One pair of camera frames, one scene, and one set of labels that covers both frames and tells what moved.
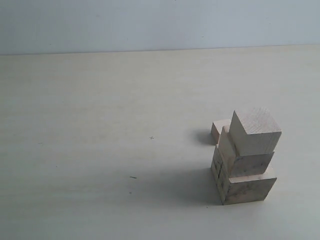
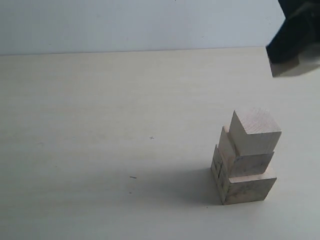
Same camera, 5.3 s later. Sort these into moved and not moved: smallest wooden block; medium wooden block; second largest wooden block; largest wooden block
Moved: smallest wooden block
Not moved: second largest wooden block; largest wooden block; medium wooden block
